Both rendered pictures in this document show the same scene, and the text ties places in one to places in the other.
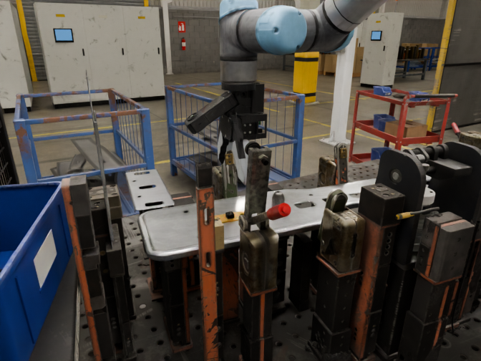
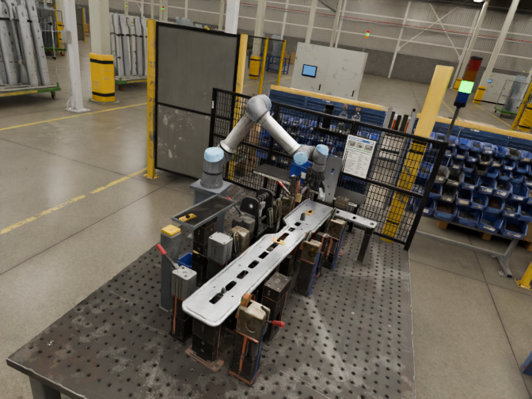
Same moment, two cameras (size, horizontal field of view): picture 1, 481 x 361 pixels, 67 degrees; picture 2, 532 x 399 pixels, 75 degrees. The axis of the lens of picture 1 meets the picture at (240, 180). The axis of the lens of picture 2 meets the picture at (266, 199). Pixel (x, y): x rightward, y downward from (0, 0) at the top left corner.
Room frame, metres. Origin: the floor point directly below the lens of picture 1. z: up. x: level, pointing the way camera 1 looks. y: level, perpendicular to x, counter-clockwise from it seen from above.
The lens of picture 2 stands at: (2.07, -1.63, 2.01)
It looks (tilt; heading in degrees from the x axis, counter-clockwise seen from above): 25 degrees down; 136
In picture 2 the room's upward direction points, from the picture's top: 9 degrees clockwise
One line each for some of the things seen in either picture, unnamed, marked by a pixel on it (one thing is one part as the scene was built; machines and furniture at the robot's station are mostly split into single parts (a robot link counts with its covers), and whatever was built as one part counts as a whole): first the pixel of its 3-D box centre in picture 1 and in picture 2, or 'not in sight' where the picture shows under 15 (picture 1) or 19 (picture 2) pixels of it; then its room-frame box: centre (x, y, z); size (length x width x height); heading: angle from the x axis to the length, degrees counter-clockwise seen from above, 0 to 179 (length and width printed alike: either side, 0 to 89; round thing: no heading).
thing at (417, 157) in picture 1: (412, 251); (254, 229); (0.71, -0.39, 0.94); 0.18 x 0.13 x 0.49; 111
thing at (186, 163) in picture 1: (229, 140); not in sight; (3.40, 0.11, 0.47); 1.20 x 0.80 x 0.95; 31
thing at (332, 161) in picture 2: (101, 160); (329, 179); (0.68, 0.28, 1.17); 0.12 x 0.01 x 0.34; 21
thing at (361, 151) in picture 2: not in sight; (357, 156); (0.66, 0.58, 1.30); 0.23 x 0.02 x 0.31; 21
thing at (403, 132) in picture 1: (395, 139); not in sight; (3.36, -1.47, 0.49); 0.81 x 0.47 x 0.97; 14
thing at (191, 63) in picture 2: not in sight; (193, 115); (-1.81, 0.59, 1.00); 1.34 x 0.14 x 2.00; 30
